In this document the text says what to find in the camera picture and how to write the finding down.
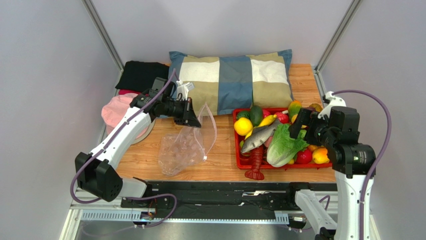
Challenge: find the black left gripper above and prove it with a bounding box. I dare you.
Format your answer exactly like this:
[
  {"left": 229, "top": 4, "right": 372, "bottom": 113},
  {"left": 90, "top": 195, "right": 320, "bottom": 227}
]
[{"left": 162, "top": 97, "right": 202, "bottom": 129}]

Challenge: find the clear zip top bag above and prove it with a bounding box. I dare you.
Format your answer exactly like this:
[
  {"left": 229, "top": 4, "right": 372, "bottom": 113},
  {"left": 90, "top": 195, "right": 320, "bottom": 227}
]
[{"left": 158, "top": 104, "right": 217, "bottom": 176}]

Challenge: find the green toy lettuce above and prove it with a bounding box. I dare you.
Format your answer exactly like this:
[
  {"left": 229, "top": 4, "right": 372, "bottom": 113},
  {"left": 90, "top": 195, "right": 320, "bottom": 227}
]
[{"left": 266, "top": 123, "right": 309, "bottom": 168}]

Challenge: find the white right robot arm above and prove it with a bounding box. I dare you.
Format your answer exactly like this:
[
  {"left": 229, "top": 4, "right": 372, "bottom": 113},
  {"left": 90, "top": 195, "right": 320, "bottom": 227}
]
[{"left": 288, "top": 106, "right": 376, "bottom": 240}]

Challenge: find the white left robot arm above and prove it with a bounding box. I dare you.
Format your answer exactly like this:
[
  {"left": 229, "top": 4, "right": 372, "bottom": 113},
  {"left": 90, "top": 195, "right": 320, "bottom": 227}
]
[{"left": 69, "top": 73, "right": 202, "bottom": 204}]

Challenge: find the red toy bell pepper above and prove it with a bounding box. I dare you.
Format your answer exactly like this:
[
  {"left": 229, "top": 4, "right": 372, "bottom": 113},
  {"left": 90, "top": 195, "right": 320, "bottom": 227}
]
[{"left": 275, "top": 112, "right": 290, "bottom": 124}]

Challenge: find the yellow toy banana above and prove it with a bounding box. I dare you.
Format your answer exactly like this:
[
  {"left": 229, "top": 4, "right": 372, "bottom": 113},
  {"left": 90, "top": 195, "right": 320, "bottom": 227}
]
[{"left": 244, "top": 114, "right": 277, "bottom": 139}]

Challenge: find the blue beige checked pillow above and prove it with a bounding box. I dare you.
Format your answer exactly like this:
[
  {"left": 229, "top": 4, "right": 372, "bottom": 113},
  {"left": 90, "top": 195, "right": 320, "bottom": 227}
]
[{"left": 169, "top": 49, "right": 294, "bottom": 116}]

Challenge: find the red plastic tray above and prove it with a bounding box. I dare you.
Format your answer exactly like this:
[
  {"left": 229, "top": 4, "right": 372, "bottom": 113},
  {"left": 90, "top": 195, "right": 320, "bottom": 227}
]
[{"left": 232, "top": 108, "right": 332, "bottom": 170}]

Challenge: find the dark green toy avocado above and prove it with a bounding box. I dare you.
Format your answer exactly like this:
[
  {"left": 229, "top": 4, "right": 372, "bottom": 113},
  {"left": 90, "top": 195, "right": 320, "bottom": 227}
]
[{"left": 249, "top": 105, "right": 264, "bottom": 127}]

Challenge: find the grey toy fish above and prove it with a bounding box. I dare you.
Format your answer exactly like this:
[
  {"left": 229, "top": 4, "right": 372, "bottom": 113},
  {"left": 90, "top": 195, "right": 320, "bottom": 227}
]
[{"left": 240, "top": 119, "right": 282, "bottom": 154}]

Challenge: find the green toy lime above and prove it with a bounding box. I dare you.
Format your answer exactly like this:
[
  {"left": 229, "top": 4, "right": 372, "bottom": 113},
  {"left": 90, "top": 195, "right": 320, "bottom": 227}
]
[{"left": 236, "top": 110, "right": 250, "bottom": 121}]

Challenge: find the yellow toy lemon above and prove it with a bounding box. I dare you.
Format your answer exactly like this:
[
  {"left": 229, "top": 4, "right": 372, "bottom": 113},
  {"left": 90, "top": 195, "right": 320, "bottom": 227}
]
[{"left": 233, "top": 117, "right": 254, "bottom": 136}]

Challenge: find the red toy lobster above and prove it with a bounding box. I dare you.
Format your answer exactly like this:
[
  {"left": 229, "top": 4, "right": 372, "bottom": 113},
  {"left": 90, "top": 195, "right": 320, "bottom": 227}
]
[{"left": 244, "top": 145, "right": 265, "bottom": 181}]

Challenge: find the black folded cloth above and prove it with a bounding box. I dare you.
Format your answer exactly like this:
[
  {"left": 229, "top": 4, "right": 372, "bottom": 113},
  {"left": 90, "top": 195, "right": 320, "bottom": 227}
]
[{"left": 115, "top": 60, "right": 169, "bottom": 93}]

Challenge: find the pink bucket hat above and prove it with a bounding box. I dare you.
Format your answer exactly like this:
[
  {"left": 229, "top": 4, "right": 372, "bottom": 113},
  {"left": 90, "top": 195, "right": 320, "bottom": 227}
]
[{"left": 101, "top": 93, "right": 156, "bottom": 145}]

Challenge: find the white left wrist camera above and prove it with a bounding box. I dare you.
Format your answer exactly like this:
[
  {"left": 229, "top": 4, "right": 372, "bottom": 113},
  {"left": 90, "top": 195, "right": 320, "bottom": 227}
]
[{"left": 176, "top": 80, "right": 195, "bottom": 101}]

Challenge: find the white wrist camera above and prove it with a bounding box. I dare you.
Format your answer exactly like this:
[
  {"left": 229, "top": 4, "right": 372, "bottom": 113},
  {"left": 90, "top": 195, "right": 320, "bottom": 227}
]
[
  {"left": 318, "top": 91, "right": 347, "bottom": 120},
  {"left": 176, "top": 80, "right": 195, "bottom": 101}
]

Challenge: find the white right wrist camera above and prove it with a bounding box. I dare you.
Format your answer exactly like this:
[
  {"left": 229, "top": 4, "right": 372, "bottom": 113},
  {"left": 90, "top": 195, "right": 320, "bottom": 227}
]
[{"left": 318, "top": 91, "right": 347, "bottom": 120}]

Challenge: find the black mounting rail base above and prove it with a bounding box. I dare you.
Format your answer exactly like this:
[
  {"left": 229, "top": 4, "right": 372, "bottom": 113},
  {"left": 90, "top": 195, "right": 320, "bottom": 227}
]
[{"left": 120, "top": 181, "right": 308, "bottom": 220}]

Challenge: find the white slotted cable duct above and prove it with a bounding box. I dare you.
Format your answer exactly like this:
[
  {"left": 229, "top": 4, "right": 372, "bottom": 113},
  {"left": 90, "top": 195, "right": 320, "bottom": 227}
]
[{"left": 80, "top": 208, "right": 290, "bottom": 225}]

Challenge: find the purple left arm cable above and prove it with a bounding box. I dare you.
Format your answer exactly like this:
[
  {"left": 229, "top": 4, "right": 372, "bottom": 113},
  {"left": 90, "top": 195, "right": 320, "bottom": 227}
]
[{"left": 69, "top": 68, "right": 181, "bottom": 229}]

